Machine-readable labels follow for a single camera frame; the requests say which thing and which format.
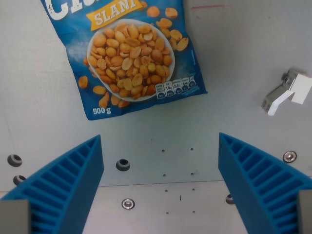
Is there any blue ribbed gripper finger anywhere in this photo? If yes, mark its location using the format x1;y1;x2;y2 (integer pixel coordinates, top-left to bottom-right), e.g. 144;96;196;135
217;132;312;234
0;134;105;234

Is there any blue salted peanuts bag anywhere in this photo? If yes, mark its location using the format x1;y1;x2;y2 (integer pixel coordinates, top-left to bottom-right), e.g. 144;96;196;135
40;0;209;121

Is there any silver table bolt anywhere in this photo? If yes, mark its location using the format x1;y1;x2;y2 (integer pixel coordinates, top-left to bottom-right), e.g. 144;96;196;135
121;198;136;210
282;151;298;163

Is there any grey metal corner bracket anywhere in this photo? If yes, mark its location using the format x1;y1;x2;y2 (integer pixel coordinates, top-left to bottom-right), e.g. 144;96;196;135
261;69;308;113

